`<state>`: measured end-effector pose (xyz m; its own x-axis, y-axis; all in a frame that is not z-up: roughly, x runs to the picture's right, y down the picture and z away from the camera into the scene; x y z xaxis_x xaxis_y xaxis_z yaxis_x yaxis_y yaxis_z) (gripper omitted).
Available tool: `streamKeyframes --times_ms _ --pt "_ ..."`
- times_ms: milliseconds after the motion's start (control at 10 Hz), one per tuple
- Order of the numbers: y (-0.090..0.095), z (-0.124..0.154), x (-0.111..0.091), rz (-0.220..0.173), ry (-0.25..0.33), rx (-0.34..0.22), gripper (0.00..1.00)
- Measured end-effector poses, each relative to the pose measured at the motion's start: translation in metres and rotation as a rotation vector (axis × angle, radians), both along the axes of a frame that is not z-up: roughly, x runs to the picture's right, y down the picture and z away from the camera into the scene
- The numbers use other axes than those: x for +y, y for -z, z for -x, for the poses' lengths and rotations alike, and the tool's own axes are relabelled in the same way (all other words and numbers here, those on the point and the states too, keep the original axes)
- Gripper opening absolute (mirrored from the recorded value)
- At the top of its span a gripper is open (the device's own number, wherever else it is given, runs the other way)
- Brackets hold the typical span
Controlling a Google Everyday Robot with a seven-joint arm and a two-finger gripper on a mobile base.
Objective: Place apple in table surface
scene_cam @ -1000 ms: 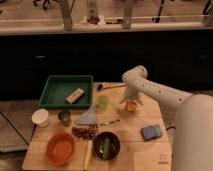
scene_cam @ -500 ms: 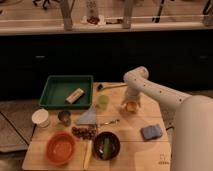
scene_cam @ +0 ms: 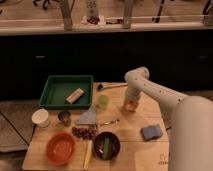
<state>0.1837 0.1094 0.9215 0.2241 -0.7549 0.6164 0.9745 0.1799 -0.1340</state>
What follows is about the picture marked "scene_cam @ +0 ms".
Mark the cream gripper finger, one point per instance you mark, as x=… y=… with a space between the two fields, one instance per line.
x=128 y=104

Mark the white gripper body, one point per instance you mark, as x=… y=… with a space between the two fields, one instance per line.
x=132 y=94

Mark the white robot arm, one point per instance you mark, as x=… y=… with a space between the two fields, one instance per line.
x=191 y=137

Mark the metal spoon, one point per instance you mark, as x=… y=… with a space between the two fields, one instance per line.
x=108 y=123

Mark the green cup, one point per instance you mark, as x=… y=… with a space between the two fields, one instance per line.
x=102 y=101

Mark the black-headed wooden brush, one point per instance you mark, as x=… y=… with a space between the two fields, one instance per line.
x=103 y=86

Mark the blue sponge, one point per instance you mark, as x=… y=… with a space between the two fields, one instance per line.
x=151 y=132

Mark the grey folded cloth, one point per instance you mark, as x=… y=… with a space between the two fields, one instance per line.
x=88 y=117

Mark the dark bowl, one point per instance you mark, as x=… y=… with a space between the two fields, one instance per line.
x=98 y=145

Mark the wooden block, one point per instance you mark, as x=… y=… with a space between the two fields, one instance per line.
x=74 y=96

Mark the bunch of dark grapes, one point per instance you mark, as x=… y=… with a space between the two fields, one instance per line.
x=84 y=133

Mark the green cucumber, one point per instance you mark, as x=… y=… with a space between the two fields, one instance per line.
x=106 y=148

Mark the small metal cup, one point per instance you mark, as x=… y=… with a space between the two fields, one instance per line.
x=64 y=117

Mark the green plastic tray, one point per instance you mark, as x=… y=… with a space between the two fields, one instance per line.
x=59 y=87

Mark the orange bowl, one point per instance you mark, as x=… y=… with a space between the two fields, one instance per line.
x=60 y=148

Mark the white paper cup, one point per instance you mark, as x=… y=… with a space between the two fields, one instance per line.
x=41 y=118

